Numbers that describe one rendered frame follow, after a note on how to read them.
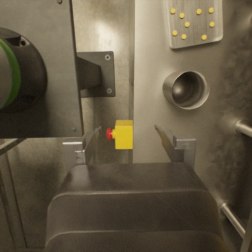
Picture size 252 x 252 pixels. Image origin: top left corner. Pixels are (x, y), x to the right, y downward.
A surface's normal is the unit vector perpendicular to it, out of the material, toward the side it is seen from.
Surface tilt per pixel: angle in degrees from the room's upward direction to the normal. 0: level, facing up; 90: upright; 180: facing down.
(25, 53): 69
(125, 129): 0
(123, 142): 0
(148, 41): 0
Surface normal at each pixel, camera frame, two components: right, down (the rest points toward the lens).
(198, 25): 0.01, 0.28
